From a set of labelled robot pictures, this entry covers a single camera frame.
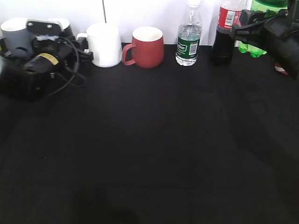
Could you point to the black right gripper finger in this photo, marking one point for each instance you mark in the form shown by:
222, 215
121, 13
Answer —
251, 34
252, 17

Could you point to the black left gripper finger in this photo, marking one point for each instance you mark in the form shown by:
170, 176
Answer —
84, 57
81, 43

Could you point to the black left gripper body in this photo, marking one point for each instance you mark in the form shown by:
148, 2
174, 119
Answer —
51, 50

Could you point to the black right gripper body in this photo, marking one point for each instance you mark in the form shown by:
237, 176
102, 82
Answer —
284, 39

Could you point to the white ceramic mug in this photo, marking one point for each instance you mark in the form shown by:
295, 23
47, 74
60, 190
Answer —
105, 43

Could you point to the green sprite bottle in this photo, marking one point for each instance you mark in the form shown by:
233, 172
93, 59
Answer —
271, 7

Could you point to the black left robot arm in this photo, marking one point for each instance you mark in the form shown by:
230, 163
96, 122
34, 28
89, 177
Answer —
32, 85

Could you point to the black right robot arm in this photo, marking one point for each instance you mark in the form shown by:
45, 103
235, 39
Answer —
290, 65

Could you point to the clear cestbon water bottle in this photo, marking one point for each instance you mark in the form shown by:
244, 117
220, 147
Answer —
189, 34

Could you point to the black ceramic mug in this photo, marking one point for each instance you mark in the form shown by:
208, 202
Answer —
67, 30

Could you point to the cola bottle red label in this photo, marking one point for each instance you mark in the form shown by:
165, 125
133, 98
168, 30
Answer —
229, 15

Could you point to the grey ceramic mug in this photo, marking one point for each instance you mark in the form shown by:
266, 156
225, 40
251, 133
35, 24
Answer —
18, 39

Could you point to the brown coffee drink bottle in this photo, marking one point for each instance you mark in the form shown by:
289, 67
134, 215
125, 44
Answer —
279, 69

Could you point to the red ceramic mug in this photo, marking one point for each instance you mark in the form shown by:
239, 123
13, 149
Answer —
146, 49

